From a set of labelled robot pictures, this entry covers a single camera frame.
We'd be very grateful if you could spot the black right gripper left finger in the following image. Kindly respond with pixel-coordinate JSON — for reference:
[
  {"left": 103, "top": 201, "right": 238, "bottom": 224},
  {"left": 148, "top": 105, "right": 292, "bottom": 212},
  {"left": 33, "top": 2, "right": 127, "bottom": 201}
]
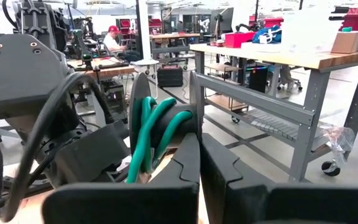
[{"left": 41, "top": 133, "right": 201, "bottom": 224}]

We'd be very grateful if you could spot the black cable spool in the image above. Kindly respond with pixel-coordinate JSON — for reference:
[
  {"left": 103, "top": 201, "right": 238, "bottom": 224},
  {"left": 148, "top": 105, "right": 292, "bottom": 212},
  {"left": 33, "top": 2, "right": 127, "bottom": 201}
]
[{"left": 128, "top": 70, "right": 205, "bottom": 157}]

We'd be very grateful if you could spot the white plastic container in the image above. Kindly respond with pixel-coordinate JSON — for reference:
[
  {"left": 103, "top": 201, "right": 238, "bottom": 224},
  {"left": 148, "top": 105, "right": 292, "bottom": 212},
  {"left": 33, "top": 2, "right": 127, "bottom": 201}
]
[{"left": 280, "top": 7, "right": 345, "bottom": 52}]

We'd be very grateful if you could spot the white building column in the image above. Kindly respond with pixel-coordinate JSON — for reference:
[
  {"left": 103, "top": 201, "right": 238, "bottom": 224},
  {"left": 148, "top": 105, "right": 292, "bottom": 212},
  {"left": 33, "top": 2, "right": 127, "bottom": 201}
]
[{"left": 135, "top": 0, "right": 153, "bottom": 62}]

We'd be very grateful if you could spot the wooden table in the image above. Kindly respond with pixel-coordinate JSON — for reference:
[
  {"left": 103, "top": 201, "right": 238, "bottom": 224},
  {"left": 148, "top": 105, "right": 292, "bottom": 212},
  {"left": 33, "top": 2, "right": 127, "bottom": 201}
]
[
  {"left": 67, "top": 55, "right": 137, "bottom": 80},
  {"left": 149, "top": 32, "right": 202, "bottom": 63}
]

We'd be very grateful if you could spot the white round stand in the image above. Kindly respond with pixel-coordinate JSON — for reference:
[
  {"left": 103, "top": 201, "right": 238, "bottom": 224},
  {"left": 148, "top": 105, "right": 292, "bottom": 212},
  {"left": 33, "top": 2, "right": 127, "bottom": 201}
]
[{"left": 131, "top": 58, "right": 161, "bottom": 101}]

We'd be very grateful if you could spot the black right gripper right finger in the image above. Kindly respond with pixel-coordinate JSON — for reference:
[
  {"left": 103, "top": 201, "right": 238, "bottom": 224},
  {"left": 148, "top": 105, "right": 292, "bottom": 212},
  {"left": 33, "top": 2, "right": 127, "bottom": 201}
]
[{"left": 200, "top": 133, "right": 358, "bottom": 224}]

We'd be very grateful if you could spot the black computer monitor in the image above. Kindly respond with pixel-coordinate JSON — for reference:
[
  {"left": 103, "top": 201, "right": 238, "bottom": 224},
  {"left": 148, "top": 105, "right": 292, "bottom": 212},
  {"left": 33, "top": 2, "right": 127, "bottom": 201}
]
[{"left": 209, "top": 7, "right": 234, "bottom": 35}]

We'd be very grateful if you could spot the office chair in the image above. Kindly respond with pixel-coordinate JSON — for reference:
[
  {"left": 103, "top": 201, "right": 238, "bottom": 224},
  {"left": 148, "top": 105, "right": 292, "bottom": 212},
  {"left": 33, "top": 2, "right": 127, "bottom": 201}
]
[{"left": 277, "top": 65, "right": 305, "bottom": 93}]

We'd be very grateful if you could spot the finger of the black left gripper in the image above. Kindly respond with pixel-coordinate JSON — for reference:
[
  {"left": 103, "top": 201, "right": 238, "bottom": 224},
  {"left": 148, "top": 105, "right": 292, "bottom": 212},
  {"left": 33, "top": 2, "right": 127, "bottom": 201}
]
[{"left": 46, "top": 121, "right": 131, "bottom": 188}]

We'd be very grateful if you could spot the black equipment case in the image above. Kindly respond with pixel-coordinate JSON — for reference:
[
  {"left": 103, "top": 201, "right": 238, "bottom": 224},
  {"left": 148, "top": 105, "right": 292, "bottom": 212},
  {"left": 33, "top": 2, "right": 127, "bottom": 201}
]
[{"left": 156, "top": 64, "right": 185, "bottom": 89}]

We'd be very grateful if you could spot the black computer tower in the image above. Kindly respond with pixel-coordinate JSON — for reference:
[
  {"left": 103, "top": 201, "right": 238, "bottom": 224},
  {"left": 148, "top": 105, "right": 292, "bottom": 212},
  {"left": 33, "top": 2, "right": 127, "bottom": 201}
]
[{"left": 247, "top": 65, "right": 270, "bottom": 95}]

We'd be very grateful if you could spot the blue cloth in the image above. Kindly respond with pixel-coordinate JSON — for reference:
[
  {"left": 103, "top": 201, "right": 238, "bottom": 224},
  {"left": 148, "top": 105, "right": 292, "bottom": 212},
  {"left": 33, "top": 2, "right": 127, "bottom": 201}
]
[{"left": 252, "top": 25, "right": 283, "bottom": 45}]

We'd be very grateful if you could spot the grey metal workbench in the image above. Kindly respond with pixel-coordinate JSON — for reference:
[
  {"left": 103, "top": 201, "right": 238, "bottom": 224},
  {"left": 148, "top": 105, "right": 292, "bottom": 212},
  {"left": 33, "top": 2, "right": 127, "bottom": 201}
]
[{"left": 189, "top": 43, "right": 358, "bottom": 184}]

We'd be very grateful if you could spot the clear plastic bag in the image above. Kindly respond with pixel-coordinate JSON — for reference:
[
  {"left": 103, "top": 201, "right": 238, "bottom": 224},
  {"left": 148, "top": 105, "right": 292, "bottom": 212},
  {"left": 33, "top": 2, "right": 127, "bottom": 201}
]
[{"left": 316, "top": 121, "right": 357, "bottom": 166}]

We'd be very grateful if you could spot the red plastic bin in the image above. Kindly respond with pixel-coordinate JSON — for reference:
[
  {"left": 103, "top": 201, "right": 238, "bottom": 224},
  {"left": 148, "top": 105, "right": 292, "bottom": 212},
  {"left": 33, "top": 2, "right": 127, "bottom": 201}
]
[{"left": 224, "top": 30, "right": 256, "bottom": 49}]

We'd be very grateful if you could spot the person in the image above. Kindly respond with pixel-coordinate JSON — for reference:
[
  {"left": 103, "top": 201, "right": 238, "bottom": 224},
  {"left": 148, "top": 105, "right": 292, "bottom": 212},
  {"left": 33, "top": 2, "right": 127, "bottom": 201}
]
[{"left": 102, "top": 25, "right": 143, "bottom": 63}]

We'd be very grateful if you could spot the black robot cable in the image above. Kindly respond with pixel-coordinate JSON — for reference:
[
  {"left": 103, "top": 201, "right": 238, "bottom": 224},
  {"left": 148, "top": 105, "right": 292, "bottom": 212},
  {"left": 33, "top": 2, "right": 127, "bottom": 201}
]
[{"left": 0, "top": 72, "right": 116, "bottom": 223}]

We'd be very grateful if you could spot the cardboard box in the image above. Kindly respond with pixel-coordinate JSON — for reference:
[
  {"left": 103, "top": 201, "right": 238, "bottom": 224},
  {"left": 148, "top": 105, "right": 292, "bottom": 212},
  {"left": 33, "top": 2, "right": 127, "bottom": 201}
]
[{"left": 331, "top": 30, "right": 358, "bottom": 55}]

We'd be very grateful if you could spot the green cord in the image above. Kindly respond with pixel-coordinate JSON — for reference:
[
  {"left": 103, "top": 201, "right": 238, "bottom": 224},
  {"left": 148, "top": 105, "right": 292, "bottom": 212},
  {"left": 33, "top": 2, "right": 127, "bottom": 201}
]
[{"left": 126, "top": 96, "right": 194, "bottom": 184}]

